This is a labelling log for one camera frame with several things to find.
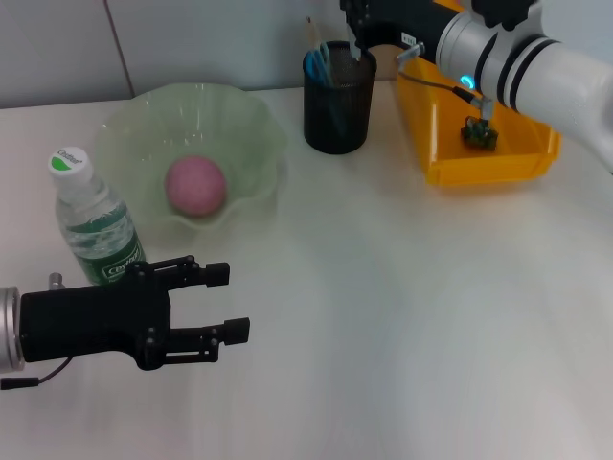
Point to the green plastic wrapper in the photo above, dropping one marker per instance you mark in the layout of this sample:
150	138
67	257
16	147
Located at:
479	134

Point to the black mesh pen holder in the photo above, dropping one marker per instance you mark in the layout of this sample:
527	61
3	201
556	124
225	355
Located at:
354	110

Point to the clear green-label water bottle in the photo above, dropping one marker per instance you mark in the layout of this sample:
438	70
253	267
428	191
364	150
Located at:
91	215

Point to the pink peach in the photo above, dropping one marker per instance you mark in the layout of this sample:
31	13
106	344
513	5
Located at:
195	186

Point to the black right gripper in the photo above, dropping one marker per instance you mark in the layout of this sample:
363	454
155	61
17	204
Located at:
412	19

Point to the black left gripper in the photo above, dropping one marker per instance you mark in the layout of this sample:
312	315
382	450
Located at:
96	321

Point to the yellow plastic bin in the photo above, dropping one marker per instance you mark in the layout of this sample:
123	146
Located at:
479	153

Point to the blue teal scissors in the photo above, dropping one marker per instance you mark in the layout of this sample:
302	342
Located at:
318	67

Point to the green glass fruit plate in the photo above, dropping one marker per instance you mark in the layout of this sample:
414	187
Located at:
143	129

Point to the clear plastic ruler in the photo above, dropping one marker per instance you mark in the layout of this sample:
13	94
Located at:
313	33

